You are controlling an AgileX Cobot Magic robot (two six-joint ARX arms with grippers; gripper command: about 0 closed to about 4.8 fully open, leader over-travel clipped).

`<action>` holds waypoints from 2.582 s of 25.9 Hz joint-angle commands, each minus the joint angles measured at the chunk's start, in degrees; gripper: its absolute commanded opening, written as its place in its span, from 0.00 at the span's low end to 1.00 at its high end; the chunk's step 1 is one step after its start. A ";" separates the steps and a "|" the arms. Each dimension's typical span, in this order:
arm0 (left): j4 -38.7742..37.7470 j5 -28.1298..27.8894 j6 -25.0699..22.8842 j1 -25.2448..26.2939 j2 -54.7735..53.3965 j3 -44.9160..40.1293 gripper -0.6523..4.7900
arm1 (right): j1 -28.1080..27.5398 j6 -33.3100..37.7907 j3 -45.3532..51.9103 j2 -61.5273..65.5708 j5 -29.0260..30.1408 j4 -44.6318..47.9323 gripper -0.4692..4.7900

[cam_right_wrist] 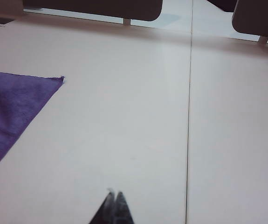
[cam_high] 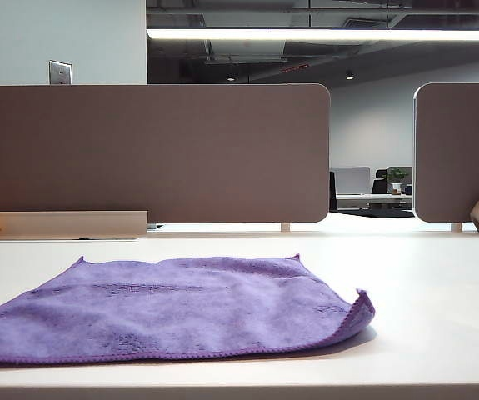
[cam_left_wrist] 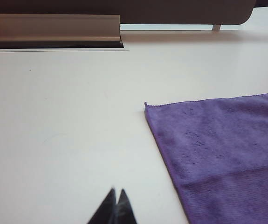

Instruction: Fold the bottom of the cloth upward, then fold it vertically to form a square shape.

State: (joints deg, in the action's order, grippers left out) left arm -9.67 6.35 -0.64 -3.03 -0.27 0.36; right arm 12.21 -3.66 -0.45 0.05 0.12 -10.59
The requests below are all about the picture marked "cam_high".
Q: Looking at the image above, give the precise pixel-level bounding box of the metal ceiling duct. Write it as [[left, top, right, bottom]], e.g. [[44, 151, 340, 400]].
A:
[[203, 40, 288, 65]]

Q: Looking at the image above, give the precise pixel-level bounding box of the beige cable tray box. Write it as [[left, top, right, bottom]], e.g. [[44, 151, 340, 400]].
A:
[[0, 209, 149, 241]]

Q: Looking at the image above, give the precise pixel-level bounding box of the silver wall switch plate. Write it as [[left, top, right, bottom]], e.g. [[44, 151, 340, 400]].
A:
[[47, 59, 73, 86]]

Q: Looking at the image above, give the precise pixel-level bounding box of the small potted green plant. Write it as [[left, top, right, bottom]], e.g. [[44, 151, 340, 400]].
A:
[[387, 167, 409, 196]]

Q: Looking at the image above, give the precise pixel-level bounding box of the purple microfiber cloth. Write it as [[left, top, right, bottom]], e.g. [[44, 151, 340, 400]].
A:
[[0, 252, 377, 368]]

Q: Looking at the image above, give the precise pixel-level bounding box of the grey background desk partition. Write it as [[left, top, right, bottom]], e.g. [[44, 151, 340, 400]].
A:
[[387, 166, 414, 195], [331, 166, 372, 196]]

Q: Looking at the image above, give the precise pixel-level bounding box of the white ceiling light strip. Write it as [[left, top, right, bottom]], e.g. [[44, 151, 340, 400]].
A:
[[146, 27, 479, 42]]

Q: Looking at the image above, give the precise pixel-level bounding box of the white background desk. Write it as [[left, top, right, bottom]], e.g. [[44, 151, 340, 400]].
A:
[[335, 192, 414, 211]]

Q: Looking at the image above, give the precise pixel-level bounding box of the brown desk divider panel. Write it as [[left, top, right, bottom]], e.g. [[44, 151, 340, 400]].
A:
[[0, 84, 332, 224], [412, 82, 479, 223]]

